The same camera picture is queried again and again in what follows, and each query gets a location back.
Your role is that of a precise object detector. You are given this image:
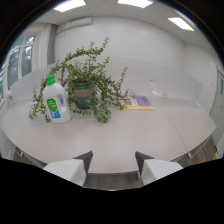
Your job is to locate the white detergent bottle green cap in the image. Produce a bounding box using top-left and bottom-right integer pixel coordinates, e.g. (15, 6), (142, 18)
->
(42, 74), (72, 125)

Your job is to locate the clear plastic bottle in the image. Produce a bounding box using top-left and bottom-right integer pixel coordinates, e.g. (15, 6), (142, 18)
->
(149, 79), (158, 96)

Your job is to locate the yellow purple book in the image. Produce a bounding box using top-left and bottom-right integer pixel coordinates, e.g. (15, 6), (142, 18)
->
(117, 95), (155, 111)

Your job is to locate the green plant pot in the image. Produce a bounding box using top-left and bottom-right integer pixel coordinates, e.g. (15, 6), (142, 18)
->
(72, 81), (96, 110)

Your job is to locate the white desk divider panel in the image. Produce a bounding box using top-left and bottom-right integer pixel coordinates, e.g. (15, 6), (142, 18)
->
(155, 68), (204, 103)
(10, 68), (44, 103)

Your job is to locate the green leafy potted plant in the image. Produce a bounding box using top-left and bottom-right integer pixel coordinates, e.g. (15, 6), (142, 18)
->
(28, 36), (130, 124)

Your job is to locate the grey curtain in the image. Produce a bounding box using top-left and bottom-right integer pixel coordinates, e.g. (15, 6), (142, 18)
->
(46, 23), (59, 66)

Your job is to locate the rectangular ceiling light panel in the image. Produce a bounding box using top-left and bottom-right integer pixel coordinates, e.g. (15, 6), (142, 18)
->
(167, 17), (195, 33)
(53, 0), (87, 14)
(117, 0), (154, 9)

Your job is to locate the window with white frame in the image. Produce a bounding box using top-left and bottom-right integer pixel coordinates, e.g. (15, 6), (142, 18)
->
(0, 34), (36, 101)

